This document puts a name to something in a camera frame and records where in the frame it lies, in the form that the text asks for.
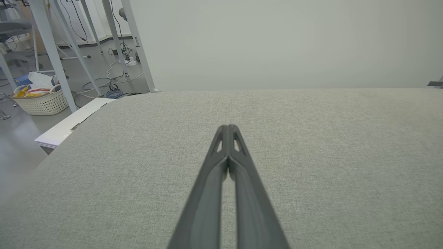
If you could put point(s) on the grey office chair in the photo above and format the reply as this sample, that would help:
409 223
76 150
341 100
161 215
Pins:
15 27

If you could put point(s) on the white and yellow clothes pile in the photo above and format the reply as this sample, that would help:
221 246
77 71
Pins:
39 81

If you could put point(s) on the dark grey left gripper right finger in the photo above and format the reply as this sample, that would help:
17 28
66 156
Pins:
254 214

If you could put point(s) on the grey rounded chair back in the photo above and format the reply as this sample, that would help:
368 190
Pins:
122 14

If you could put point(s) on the white partition frame post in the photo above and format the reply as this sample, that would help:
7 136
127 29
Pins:
138 41

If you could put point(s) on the small white power strip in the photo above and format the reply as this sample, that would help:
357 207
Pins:
130 63

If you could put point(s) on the white plastic laundry basket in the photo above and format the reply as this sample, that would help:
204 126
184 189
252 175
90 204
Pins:
43 103

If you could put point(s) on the white table leg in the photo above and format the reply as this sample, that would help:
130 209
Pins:
113 34
50 52
90 24
7 72
74 48

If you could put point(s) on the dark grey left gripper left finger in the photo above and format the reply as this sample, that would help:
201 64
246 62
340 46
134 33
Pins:
200 207

